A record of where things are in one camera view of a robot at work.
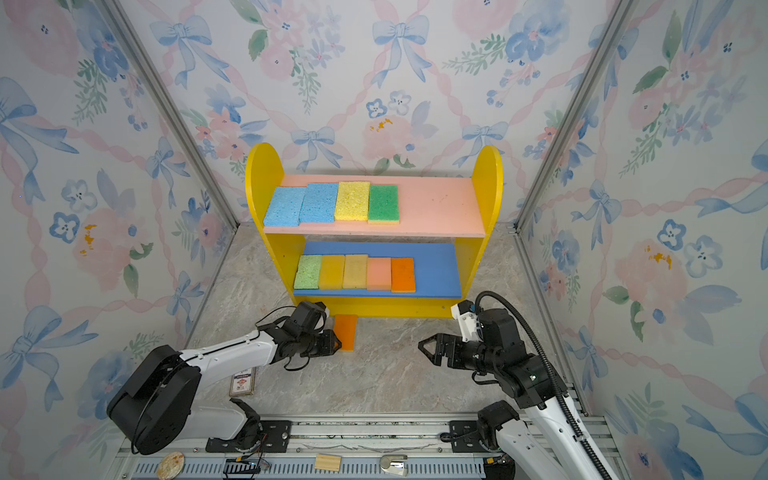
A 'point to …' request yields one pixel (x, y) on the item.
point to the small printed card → (242, 383)
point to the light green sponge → (308, 273)
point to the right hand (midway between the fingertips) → (431, 346)
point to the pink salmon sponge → (379, 274)
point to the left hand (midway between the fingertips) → (339, 343)
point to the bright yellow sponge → (331, 273)
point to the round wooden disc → (171, 466)
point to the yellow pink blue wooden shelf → (376, 246)
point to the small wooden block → (328, 462)
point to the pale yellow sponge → (355, 271)
